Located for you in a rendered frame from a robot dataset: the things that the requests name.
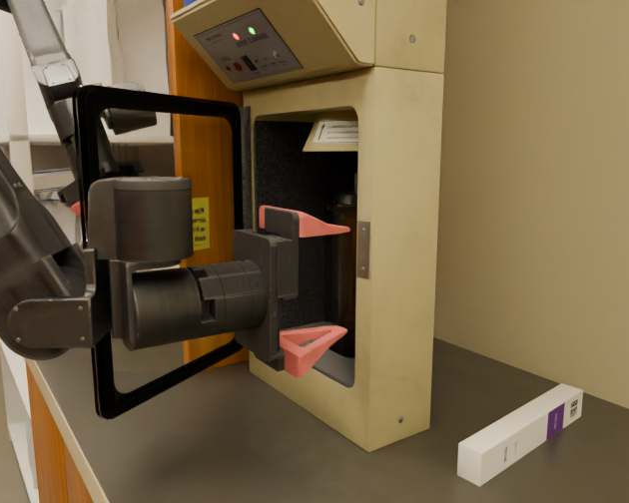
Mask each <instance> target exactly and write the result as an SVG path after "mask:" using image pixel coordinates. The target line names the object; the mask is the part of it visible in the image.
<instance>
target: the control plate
mask: <svg viewBox="0 0 629 503"><path fill-rule="evenodd" d="M249 27H252V28H253V29H254V30H255V32H256V34H252V33H251V32H250V31H249ZM233 33H236V34H238V36H239V37H240V40H237V39H236V38H235V37H234V35H233ZM194 37H195V39H196V40H197V41H198V42H199V43H200V44H201V46H202V47H203V48H204V49H205V50H206V52H207V53H208V54H209V55H210V56H211V58H212V59H213V60H214V61H215V62H216V63H217V65H218V66H219V67H220V68H221V69H222V71H223V72H224V73H225V74H226V75H227V77H228V78H229V79H230V80H231V81H232V82H233V83H234V84H235V83H239V82H244V81H248V80H253V79H257V78H261V77H266V76H270V75H275V74H279V73H284V72H289V71H293V70H298V69H302V68H303V66H302V64H301V63H300V62H299V60H298V59H297V58H296V56H295V55H294V54H293V52H292V51H291V50H290V48H289V47H288V45H287V44H286V43H285V41H284V40H283V39H282V37H281V36H280V35H279V33H278V32H277V31H276V29H275V28H274V27H273V25H272V24H271V23H270V21H269V20H268V19H267V17H266V16H265V15H264V13H263V12H262V10H261V9H260V8H257V9H255V10H253V11H250V12H248V13H246V14H243V15H241V16H239V17H236V18H234V19H232V20H229V21H227V22H225V23H222V24H220V25H218V26H215V27H213V28H211V29H208V30H206V31H204V32H202V33H199V34H197V35H195V36H194ZM275 51H277V52H278V53H279V54H280V56H279V57H276V58H275V57H274V55H275V54H274V52H275ZM265 54H268V55H269V57H270V60H268V59H267V60H265V59H264V58H265ZM245 55H247V57H248V58H249V59H250V60H251V62H252V63H253V64H254V65H255V67H256V68H257V69H258V70H255V71H251V70H250V68H249V67H248V66H247V65H246V63H245V62H244V61H243V60H242V58H241V57H242V56H245ZM256 56H257V57H259V58H260V59H261V63H260V62H258V63H256V62H255V60H256V59H255V58H256ZM235 62H237V63H239V64H240V65H241V66H242V71H238V70H237V69H236V68H235V67H234V63H235ZM226 66H229V67H230V68H231V70H232V72H230V71H228V70H227V68H226Z"/></svg>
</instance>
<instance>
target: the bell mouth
mask: <svg viewBox="0 0 629 503"><path fill-rule="evenodd" d="M303 152H358V116H357V113H356V110H352V111H330V112H321V113H318V114H317V117H316V119H315V121H314V125H313V127H312V130H311V132H310V134H309V137H308V139H307V141H306V144H305V146H304V148H303Z"/></svg>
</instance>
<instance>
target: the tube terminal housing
mask: <svg viewBox="0 0 629 503"><path fill-rule="evenodd" d="M446 1H447V0H375V14H374V64H372V65H371V67H366V68H361V69H356V70H350V71H345V72H340V73H335V74H329V75H324V76H319V77H313V78H308V79H303V80H297V81H292V82H287V83H282V84H276V85H271V86H266V87H260V88H255V89H250V90H245V91H244V92H243V94H244V107H246V106H251V139H252V188H253V230H255V182H254V122H255V121H279V122H308V123H314V122H315V119H316V117H317V114H318V113H321V112H330V111H352V110H356V113H357V116H358V161H357V230H358V220H360V221H367V222H370V239H369V279H366V278H362V277H359V276H357V233H356V306H355V378H354V385H353V387H351V388H346V387H345V386H343V385H341V384H339V383H338V382H336V381H334V380H332V379H330V378H329V377H327V376H325V375H323V374H322V373H320V372H318V371H316V370H314V369H313V368H311V369H310V370H309V371H308V372H307V373H306V374H305V375H304V376H301V377H294V376H292V375H291V374H289V373H287V372H286V371H284V370H283V371H279V372H277V371H275V370H274V369H272V368H271V367H269V366H268V365H266V364H264V363H263V362H261V361H260V360H258V359H257V358H256V357H255V355H254V353H253V352H251V351H250V350H249V363H250V372H251V373H252V374H254V375H255V376H257V377H258V378H259V379H261V380H262V381H264V382H265V383H267V384H268V385H270V386H271V387H273V388H274V389H276V390H277V391H279V392H280V393H281V394H283V395H284V396H286V397H287V398H289V399H290V400H292V401H293V402H295V403H296V404H298V405H299V406H301V407H302V408H303V409H305V410H306V411H308V412H309V413H311V414H312V415H314V416H315V417H317V418H318V419H320V420H321V421H323V422H324V423H325V424H327V425H328V426H330V427H331V428H333V429H334V430H336V431H337V432H339V433H340V434H342V435H343V436H345V437H346V438H347V439H349V440H350V441H352V442H353V443H355V444H356V445H358V446H359V447H361V448H362V449H364V450H365V451H367V452H370V451H373V450H376V449H378V448H381V447H383V446H386V445H388V444H391V443H393V442H396V441H398V440H401V439H403V438H406V437H408V436H411V435H413V434H416V433H418V432H421V431H423V430H426V429H428V428H429V424H430V399H431V374H432V350H433V325H434V300H435V275H436V250H437V225H438V201H439V176H440V151H441V126H442V101H443V76H444V75H443V72H444V50H445V25H446Z"/></svg>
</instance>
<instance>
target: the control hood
mask: <svg viewBox="0 0 629 503"><path fill-rule="evenodd" d="M257 8H260V9H261V10H262V12H263V13H264V15H265V16H266V17H267V19H268V20H269V21H270V23H271V24H272V25H273V27H274V28H275V29H276V31H277V32H278V33H279V35H280V36H281V37H282V39H283V40H284V41H285V43H286V44H287V45H288V47H289V48H290V50H291V51H292V52H293V54H294V55H295V56H296V58H297V59H298V60H299V62H300V63H301V64H302V66H303V68H302V69H298V70H293V71H289V72H284V73H279V74H275V75H270V76H266V77H261V78H257V79H253V80H248V81H244V82H239V83H235V84H234V83H233V82H232V81H231V80H230V79H229V78H228V77H227V75H226V74H225V73H224V72H223V71H222V69H221V68H220V67H219V66H218V65H217V63H216V62H215V61H214V60H213V59H212V58H211V56H210V55H209V54H208V53H207V52H206V50H205V49H204V48H203V47H202V46H201V44H200V43H199V42H198V41H197V40H196V39H195V37H194V36H195V35H197V34H199V33H202V32H204V31H206V30H208V29H211V28H213V27H215V26H218V25H220V24H222V23H225V22H227V21H229V20H232V19H234V18H236V17H239V16H241V15H243V14H246V13H248V12H250V11H253V10H255V9H257ZM374 14H375V0H197V1H195V2H193V3H192V4H190V5H188V6H186V7H184V8H183V9H181V10H179V11H177V12H175V13H174V14H172V15H171V16H170V18H171V20H172V23H173V25H174V26H175V27H176V28H177V29H178V30H179V32H180V33H181V34H182V35H183V36H184V37H185V39H186V40H187V41H188V42H189V43H190V45H191V46H192V47H193V48H194V49H195V50H196V52H197V53H198V54H199V55H200V56H201V57H202V59H203V60H204V61H205V62H206V63H207V64H208V66H209V67H210V68H211V69H212V70H213V71H214V73H215V74H216V75H217V76H218V77H219V79H220V80H221V81H222V82H223V83H224V84H225V86H226V87H227V88H228V89H231V90H233V91H245V90H250V89H255V88H260V87H266V86H271V85H276V84H282V83H287V82H292V81H297V80H303V79H308V78H313V77H319V76H324V75H329V74H335V73H340V72H345V71H350V70H356V69H361V68H366V67H371V65H372V64H374Z"/></svg>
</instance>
